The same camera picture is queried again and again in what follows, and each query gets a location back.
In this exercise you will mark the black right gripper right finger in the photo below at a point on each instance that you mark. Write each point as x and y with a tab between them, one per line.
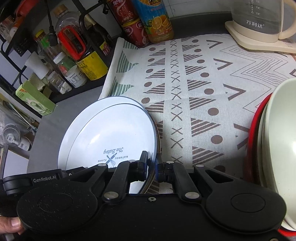
178	177

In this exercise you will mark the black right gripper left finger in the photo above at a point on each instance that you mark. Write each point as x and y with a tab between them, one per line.
126	172

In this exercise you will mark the large white bakery plate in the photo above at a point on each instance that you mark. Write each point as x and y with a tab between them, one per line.
110	131

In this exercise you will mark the red bowl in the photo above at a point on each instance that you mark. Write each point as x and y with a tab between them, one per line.
252	173

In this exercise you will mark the beige bowl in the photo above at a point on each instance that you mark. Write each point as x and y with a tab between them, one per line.
276	164

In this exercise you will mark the pale green ceramic bowl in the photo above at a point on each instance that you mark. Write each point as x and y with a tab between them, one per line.
282	107

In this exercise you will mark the person's left hand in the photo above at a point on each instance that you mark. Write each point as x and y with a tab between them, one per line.
11	225

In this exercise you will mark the small white fan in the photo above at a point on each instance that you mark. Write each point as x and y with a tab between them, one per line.
12	136

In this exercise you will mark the patterned white table mat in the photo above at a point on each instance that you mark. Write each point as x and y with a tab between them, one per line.
202	92

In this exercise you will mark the green cardboard box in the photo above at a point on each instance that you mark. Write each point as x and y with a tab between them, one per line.
35	99

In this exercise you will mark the white capped seasoning jar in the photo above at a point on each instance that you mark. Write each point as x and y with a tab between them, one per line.
70	70

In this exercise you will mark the dark soy sauce bottle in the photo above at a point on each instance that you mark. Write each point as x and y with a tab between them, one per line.
91	62

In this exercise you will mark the small glass spice jar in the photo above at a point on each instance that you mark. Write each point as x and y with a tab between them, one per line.
58	82

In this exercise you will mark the white paper cup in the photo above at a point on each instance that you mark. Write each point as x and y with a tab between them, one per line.
36	65

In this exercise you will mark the clear plastic bottle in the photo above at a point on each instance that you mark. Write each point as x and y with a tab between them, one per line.
65	18

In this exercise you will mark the orange juice bottle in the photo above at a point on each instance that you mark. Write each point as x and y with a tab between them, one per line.
155	18

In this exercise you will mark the black metal rack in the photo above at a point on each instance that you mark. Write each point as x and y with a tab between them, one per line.
23	41

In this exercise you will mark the cream kettle base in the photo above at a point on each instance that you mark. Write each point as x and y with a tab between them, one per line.
252	40

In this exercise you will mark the glass kettle with cream lid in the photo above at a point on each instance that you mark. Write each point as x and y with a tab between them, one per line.
263	16

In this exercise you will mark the red handled tool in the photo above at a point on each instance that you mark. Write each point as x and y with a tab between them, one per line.
72	41

